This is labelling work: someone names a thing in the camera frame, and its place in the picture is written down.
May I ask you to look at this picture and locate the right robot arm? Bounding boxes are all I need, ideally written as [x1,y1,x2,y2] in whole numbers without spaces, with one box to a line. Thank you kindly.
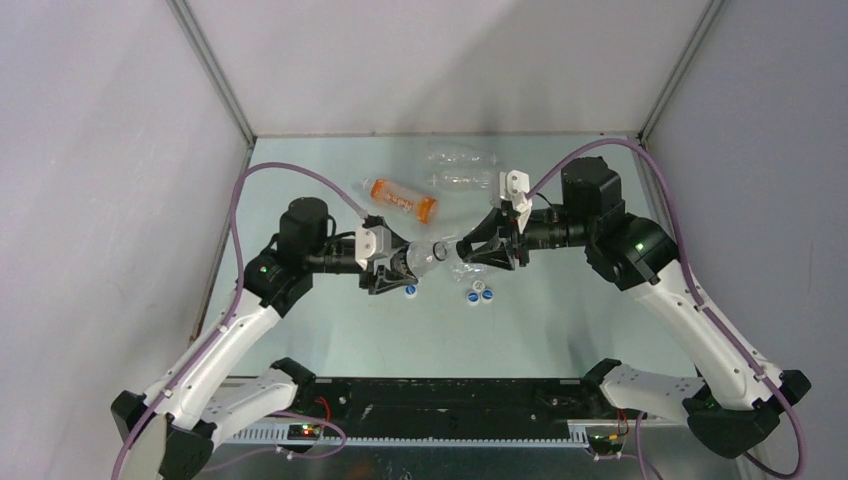
[457,157,811,459]

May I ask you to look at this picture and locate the clear bottle second row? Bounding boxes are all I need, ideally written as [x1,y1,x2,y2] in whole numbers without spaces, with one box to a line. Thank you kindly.
[427,169,495,191]

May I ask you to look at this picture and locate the right electronics board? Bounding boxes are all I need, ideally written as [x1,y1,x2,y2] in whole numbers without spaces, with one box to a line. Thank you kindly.
[586,433,627,460]

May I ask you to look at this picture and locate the white cable duct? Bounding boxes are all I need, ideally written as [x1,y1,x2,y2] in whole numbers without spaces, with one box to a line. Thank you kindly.
[231,423,591,450]

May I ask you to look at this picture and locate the clear bottle far top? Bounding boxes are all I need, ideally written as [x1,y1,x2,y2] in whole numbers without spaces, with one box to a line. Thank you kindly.
[427,148,499,167]

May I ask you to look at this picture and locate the blue cap right lower-right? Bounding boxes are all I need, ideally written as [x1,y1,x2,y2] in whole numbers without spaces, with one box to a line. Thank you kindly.
[480,288,494,304]

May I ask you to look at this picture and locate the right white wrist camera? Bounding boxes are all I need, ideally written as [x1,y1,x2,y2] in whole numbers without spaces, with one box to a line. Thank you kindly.
[494,170,532,215]

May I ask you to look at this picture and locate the black bottle cap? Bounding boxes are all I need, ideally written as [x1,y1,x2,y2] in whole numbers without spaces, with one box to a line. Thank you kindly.
[433,241,449,262]

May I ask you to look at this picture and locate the clear bottle nearest caps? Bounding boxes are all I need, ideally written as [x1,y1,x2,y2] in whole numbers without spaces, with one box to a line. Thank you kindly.
[449,261,491,283]

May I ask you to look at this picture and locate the clear bottle middle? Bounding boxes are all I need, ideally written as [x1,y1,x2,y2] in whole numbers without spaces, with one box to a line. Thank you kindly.
[424,222,476,244]

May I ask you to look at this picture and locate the blue cap right lower-left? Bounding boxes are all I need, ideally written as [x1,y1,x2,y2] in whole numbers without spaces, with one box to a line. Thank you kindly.
[466,290,480,306]

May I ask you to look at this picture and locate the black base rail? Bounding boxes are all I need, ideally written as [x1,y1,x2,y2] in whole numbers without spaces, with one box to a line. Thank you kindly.
[294,377,618,441]

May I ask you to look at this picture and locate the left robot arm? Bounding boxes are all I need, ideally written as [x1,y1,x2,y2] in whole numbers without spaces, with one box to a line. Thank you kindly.
[111,197,432,479]

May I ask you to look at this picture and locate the orange labelled bottle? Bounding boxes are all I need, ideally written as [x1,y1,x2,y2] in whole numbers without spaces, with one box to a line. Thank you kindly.
[362,178,439,225]

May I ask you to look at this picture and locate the small clear bottle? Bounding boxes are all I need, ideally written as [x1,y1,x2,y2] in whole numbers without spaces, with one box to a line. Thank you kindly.
[405,241,449,278]

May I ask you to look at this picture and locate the left electronics board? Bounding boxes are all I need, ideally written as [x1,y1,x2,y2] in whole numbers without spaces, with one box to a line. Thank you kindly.
[286,423,323,443]

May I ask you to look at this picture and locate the electronics board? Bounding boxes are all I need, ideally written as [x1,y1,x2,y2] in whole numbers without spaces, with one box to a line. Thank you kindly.
[586,433,627,460]
[286,423,323,443]

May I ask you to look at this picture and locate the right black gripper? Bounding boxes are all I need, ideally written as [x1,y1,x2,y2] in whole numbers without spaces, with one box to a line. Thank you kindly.
[462,205,593,271]

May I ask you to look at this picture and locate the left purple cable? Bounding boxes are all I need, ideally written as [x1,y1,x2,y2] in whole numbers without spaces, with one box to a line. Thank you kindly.
[109,162,369,480]

